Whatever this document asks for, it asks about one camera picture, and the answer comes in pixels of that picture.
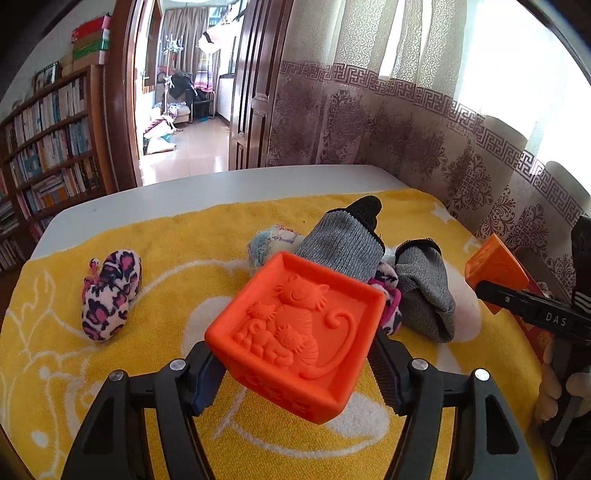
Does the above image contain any hanging white garment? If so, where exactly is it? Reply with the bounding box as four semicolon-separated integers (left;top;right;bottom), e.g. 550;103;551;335
198;28;222;52

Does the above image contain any wooden bookshelf with books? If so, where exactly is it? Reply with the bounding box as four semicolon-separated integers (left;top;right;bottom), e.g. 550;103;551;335
0;65;116;273

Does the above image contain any chair with dark clothes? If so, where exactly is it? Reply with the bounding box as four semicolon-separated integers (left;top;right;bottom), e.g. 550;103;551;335
154;69;215;123

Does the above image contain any pastel cream sock ball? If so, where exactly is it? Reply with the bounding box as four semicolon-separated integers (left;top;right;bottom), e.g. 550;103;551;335
247;225;305;268

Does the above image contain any framed picture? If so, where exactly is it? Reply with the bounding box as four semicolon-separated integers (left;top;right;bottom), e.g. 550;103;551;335
33;62;61;88

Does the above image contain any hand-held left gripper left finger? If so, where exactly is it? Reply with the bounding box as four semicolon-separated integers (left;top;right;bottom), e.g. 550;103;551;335
60;340;227;480

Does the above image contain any person's right hand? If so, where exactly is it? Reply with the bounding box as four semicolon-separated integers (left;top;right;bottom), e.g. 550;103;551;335
536;345;591;423

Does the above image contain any white bag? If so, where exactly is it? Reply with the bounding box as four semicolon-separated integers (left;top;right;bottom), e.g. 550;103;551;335
143;115;178;155

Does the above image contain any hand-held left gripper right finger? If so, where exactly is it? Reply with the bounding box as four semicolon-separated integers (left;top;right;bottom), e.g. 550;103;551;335
369;330;536;480

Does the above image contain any green flat box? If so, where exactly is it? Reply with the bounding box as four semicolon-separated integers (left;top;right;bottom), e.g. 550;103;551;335
73;39;112;58

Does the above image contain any grey sock with black toe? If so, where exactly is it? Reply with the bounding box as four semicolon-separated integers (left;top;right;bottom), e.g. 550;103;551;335
293;195;386;283

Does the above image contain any red rectangular box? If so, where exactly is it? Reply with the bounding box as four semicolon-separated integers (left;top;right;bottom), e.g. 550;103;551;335
515;247;575;370

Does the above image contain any grey sock with black cuff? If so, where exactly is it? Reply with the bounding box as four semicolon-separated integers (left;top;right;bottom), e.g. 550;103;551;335
394;239;457;343

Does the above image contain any wooden door frame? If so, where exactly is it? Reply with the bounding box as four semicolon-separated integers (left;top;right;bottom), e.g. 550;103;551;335
104;0;153;192

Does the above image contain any white coat rack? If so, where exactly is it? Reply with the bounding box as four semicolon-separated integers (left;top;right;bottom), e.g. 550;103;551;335
159;34;183;112

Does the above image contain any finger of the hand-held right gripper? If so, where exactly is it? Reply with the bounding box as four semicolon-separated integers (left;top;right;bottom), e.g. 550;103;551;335
475;281;591;342

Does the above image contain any leopard print plush sock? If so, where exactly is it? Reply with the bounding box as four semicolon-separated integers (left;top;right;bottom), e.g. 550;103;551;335
368;263;402;335
81;249;143;342

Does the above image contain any large orange embossed cube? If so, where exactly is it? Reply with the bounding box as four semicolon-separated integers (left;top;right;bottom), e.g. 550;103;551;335
204;251;387;424

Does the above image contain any small orange embossed cube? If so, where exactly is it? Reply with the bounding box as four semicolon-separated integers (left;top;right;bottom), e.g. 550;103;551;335
464;233;531;316

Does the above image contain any dark wooden door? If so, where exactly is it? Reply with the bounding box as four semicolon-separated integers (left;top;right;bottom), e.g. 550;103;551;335
228;0;296;172

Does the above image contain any yellow white towel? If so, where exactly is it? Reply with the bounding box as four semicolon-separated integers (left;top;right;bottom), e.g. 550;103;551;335
0;187;555;480

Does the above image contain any distant brown curtain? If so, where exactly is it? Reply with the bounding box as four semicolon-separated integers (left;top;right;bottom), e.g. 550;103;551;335
157;7;208;79

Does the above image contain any beige flat box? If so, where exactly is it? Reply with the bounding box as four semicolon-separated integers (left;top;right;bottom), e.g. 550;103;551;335
60;48;108;77

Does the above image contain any patterned sheer curtain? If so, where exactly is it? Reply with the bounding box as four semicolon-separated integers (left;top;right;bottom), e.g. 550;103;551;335
265;0;591;278

